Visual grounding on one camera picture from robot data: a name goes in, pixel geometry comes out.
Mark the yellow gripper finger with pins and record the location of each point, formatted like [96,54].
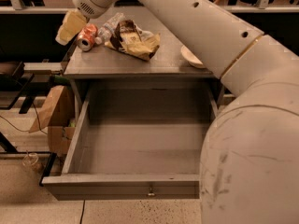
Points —
[73,23]

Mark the red coke can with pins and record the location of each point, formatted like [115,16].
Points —
[86,37]

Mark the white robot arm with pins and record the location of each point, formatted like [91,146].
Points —
[249,170]

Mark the open grey top drawer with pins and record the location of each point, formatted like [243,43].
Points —
[129,140]

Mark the metal drawer knob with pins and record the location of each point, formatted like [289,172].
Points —
[151,192]

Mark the clear plastic water bottle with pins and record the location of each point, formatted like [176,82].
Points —
[106,31]

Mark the grey cabinet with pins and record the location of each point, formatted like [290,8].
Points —
[102,62]

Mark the yellow brown chip bag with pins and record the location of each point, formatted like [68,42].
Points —
[129,39]

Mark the brown cardboard box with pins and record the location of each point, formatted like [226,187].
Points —
[55,115]

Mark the white bowl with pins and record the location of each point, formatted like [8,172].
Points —
[191,58]

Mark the clear plastic cup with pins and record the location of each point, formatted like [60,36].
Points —
[32,161]

